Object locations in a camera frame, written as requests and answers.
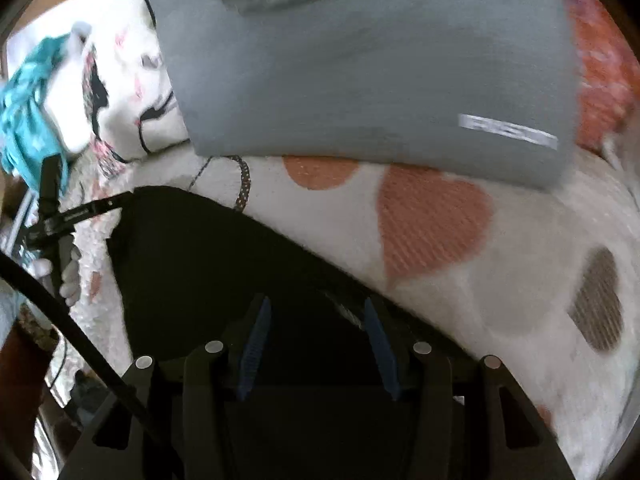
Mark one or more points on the floral lady print pillow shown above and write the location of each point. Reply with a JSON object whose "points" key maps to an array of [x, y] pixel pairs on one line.
{"points": [[129, 102]]}

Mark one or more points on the heart patterned white quilt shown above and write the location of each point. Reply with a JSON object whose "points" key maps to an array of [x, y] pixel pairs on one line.
{"points": [[547, 281]]}

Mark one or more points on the plain white pillow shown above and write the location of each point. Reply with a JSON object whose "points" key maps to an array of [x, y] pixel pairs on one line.
{"points": [[64, 104]]}

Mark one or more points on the teal star pattern cloth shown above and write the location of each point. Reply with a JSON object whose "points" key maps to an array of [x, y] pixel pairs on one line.
{"points": [[27, 137]]}

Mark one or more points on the white gloved left hand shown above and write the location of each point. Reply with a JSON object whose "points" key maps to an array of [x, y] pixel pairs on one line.
{"points": [[67, 279]]}

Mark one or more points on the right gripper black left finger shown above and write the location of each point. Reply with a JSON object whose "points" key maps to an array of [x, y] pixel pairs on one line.
{"points": [[187, 418]]}

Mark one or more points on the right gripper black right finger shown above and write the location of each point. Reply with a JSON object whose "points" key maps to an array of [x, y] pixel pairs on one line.
{"points": [[473, 422]]}

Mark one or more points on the grey fabric laptop bag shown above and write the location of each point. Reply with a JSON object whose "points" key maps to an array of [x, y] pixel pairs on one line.
{"points": [[486, 88]]}

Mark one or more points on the black pants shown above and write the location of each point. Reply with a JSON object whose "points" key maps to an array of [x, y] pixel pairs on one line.
{"points": [[188, 269]]}

